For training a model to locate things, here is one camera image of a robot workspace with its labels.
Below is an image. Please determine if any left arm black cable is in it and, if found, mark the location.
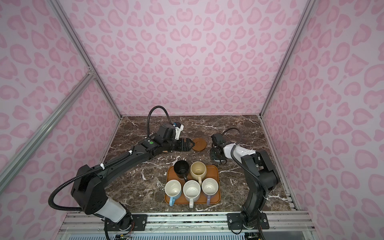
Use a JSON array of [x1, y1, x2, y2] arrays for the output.
[[146, 105, 174, 139]]

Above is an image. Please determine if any black mug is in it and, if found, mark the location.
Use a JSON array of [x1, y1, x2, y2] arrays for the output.
[[174, 161, 190, 182]]

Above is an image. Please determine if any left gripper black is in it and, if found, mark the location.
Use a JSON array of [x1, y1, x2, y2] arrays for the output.
[[163, 137, 196, 152]]

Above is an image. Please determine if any aluminium front rail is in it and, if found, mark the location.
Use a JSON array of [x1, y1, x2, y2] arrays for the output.
[[56, 211, 319, 240]]

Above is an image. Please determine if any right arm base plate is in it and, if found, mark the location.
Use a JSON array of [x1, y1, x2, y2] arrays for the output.
[[226, 212, 270, 231]]

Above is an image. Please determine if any brown coaster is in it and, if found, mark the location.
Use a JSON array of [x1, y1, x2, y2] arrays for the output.
[[193, 138, 207, 152]]

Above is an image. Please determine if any white mug blue handle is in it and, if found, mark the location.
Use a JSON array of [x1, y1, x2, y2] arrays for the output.
[[165, 180, 182, 207]]

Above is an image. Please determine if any right corner aluminium post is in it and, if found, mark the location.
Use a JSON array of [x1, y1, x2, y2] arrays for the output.
[[258, 0, 319, 118]]

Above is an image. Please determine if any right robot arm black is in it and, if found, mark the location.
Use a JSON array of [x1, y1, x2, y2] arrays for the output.
[[210, 133, 280, 230]]

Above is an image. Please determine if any left corner aluminium post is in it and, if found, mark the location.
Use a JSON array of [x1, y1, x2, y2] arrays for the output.
[[48, 0, 123, 120]]

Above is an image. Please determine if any corner aluminium post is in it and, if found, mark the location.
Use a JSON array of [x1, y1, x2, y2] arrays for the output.
[[258, 0, 319, 118], [48, 0, 123, 120]]

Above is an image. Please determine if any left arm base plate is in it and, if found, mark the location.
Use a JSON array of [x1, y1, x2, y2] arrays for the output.
[[104, 214, 148, 232]]

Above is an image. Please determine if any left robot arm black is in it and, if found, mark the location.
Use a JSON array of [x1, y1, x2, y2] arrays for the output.
[[48, 122, 195, 230]]

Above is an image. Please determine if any white mug purple handle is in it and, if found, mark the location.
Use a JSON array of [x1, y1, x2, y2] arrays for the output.
[[202, 178, 219, 206]]

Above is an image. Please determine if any cream yellow mug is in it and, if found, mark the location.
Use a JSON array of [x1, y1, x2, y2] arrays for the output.
[[190, 162, 207, 186]]

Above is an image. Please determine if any left diagonal aluminium strut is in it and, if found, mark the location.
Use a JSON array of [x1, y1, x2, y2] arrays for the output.
[[1, 71, 95, 193]]

